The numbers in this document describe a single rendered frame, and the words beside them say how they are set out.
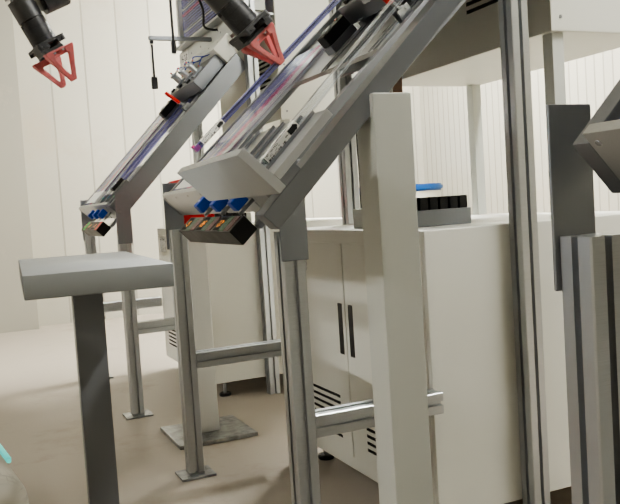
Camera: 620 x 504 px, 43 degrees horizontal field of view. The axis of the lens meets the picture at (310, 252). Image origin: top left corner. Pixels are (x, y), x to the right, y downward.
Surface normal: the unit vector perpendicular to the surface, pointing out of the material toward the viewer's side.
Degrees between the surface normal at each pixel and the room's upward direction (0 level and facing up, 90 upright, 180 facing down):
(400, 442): 90
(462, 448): 90
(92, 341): 90
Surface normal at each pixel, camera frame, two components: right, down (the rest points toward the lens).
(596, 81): -0.93, 0.08
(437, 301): 0.41, 0.03
